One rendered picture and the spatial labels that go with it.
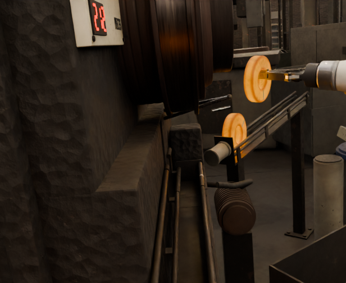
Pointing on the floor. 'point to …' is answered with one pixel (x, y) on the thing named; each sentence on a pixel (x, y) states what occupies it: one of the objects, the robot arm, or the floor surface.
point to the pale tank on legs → (278, 26)
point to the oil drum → (251, 50)
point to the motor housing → (236, 233)
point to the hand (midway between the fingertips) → (258, 74)
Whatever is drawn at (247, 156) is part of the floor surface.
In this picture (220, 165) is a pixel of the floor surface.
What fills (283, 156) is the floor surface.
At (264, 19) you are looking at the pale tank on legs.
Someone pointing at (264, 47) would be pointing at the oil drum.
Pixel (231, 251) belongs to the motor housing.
